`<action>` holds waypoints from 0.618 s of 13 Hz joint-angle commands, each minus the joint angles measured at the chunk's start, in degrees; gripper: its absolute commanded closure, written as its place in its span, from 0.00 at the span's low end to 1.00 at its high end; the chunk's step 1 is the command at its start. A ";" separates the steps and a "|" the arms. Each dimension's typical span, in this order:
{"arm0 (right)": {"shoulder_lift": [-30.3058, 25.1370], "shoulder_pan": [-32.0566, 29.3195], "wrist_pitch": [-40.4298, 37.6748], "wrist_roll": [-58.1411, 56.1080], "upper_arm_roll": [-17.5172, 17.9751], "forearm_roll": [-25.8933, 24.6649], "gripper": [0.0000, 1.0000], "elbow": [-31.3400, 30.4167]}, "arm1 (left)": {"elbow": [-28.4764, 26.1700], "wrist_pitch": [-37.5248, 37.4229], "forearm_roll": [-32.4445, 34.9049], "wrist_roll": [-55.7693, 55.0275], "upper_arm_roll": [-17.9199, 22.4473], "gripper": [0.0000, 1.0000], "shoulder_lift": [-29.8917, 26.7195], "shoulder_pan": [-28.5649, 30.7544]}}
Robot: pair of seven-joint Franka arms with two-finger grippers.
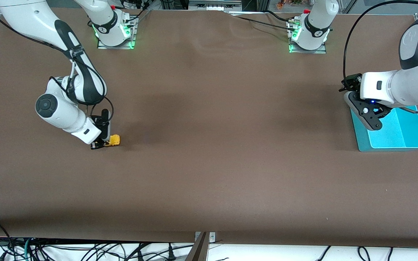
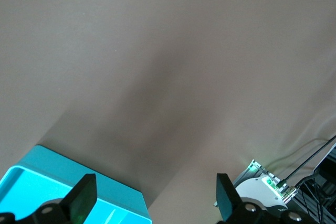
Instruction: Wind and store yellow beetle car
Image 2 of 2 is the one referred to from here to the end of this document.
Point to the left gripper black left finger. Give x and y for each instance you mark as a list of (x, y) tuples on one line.
[(81, 197)]

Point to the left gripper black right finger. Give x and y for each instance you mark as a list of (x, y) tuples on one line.
[(227, 200)]

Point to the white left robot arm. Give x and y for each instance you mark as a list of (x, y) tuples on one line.
[(257, 190)]

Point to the teal plastic bin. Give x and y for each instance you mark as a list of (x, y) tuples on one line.
[(52, 166)]

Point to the brown table cover sheet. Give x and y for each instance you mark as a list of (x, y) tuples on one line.
[(157, 51)]

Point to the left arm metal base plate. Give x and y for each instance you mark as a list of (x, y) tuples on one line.
[(253, 166)]

